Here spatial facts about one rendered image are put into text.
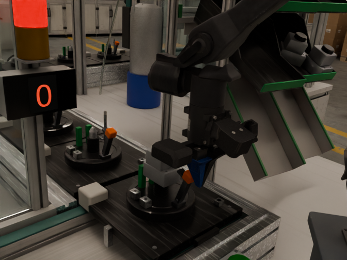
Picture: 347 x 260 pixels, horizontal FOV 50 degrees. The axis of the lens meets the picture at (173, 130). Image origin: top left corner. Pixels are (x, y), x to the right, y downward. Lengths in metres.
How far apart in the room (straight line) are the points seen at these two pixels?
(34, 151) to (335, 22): 9.04
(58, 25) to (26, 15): 9.17
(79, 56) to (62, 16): 8.01
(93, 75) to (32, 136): 1.30
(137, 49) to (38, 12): 1.02
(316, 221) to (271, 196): 0.45
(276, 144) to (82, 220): 0.48
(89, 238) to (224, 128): 0.36
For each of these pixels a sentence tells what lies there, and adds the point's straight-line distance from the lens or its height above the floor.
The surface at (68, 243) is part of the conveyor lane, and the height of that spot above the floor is 0.92.
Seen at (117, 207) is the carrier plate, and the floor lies 0.97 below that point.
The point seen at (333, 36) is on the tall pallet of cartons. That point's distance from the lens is 9.51.
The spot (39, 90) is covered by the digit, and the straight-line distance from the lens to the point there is 0.64.
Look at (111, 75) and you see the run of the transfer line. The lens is 2.04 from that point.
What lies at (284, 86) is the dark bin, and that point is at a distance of 0.83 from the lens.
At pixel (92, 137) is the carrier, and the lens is 0.91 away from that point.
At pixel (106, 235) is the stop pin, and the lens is 0.71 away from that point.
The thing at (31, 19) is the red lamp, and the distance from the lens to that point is 0.62.
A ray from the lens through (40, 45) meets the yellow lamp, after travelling 0.63.
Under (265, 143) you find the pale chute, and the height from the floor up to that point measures 1.05.
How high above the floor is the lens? 1.38
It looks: 21 degrees down
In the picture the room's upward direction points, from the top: 4 degrees clockwise
